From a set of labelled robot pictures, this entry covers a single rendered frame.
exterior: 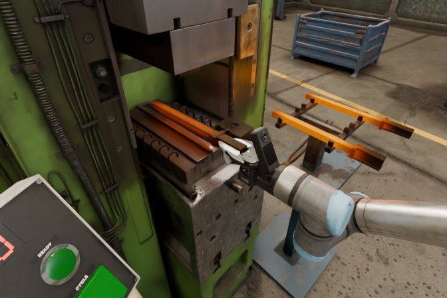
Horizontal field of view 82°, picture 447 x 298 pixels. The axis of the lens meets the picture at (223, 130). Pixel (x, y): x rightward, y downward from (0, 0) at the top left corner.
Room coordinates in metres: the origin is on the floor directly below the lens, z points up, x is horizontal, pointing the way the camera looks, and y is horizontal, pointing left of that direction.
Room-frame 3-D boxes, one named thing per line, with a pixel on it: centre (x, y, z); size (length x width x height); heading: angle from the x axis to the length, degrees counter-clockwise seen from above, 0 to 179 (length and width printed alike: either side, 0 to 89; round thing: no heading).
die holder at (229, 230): (0.80, 0.16, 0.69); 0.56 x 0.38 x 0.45; 47
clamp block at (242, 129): (0.78, -0.04, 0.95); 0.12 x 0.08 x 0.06; 47
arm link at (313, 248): (0.40, -0.24, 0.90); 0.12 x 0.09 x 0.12; 120
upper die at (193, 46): (0.76, 0.19, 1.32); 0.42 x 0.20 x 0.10; 47
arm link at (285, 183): (0.46, -0.16, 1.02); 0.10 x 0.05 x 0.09; 137
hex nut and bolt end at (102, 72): (0.58, 0.29, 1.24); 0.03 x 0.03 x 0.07; 47
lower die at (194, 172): (0.76, 0.19, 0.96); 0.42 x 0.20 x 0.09; 47
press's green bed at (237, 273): (0.80, 0.16, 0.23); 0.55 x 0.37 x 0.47; 47
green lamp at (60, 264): (0.22, 0.26, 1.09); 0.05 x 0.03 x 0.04; 137
